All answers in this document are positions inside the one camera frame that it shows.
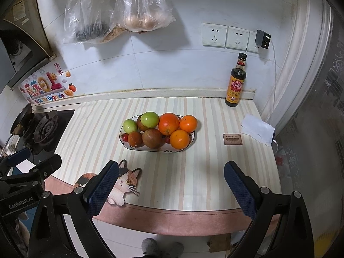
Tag white charging cable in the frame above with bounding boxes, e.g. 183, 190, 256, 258
269, 41, 280, 151

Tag green round fruit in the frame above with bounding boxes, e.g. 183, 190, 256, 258
123, 119, 139, 134
141, 112, 161, 128

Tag colourful wall sticker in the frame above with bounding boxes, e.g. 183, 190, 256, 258
17, 63, 77, 105

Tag grey fuzzy slipper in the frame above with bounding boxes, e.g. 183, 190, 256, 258
158, 242, 184, 258
141, 238, 159, 258

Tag brown cardboard box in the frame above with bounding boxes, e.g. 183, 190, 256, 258
208, 235, 233, 253

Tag dark sauce bottle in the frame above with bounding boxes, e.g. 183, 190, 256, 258
225, 53, 247, 107

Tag black gas stove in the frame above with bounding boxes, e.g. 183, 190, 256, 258
16, 109, 76, 155

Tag clear bag of onions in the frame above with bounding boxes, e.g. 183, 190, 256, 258
111, 0, 176, 33

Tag leaf print ceramic plate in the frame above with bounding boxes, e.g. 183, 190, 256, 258
120, 115, 195, 152

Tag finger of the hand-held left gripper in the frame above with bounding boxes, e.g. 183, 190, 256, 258
0, 154, 62, 185
0, 147, 31, 176

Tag black plug charger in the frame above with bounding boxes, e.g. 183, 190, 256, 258
255, 29, 271, 49

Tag white wall socket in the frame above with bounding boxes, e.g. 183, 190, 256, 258
247, 30, 260, 53
202, 23, 227, 47
226, 26, 250, 49

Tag bright smooth orange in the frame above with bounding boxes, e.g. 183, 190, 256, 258
179, 115, 198, 133

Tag black frying pan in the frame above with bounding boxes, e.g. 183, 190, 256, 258
9, 103, 34, 135

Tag range hood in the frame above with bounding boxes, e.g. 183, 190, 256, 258
0, 0, 53, 92

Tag large dimpled orange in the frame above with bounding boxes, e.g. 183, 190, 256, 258
158, 112, 180, 135

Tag clear bag yellow contents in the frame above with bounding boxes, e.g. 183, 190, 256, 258
99, 24, 127, 43

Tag clear bag dark contents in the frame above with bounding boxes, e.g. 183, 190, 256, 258
63, 0, 115, 45

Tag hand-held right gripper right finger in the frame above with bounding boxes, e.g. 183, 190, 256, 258
224, 161, 315, 258

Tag yellow red apple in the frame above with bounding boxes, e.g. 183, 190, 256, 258
127, 131, 143, 148

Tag small orange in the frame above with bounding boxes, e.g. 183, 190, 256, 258
170, 129, 190, 149

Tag dark brown apple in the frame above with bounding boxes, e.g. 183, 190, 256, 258
142, 128, 165, 149

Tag white paper tissue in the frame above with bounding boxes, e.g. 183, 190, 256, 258
240, 114, 276, 147

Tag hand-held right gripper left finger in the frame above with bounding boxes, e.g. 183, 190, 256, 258
28, 160, 120, 258

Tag striped cat print table mat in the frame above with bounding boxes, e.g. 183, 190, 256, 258
44, 97, 283, 237

